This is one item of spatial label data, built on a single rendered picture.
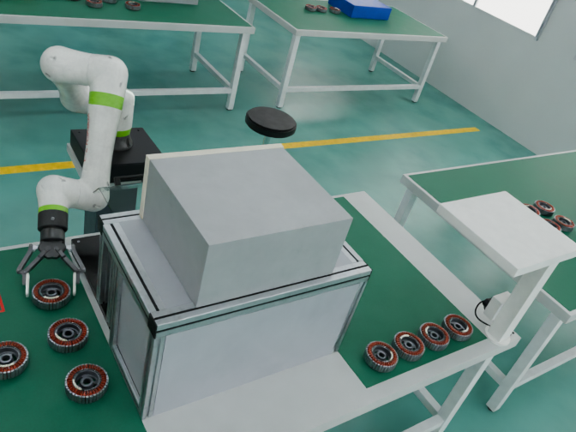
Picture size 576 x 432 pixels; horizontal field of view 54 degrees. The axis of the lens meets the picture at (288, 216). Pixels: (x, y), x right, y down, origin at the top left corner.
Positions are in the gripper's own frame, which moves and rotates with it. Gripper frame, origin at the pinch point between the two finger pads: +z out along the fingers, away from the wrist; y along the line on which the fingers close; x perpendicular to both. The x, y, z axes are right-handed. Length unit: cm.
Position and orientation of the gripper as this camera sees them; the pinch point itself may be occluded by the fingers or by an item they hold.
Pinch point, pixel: (51, 291)
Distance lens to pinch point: 192.8
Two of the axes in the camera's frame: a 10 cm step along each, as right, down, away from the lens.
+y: -9.3, -0.2, -3.7
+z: 1.2, 9.3, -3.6
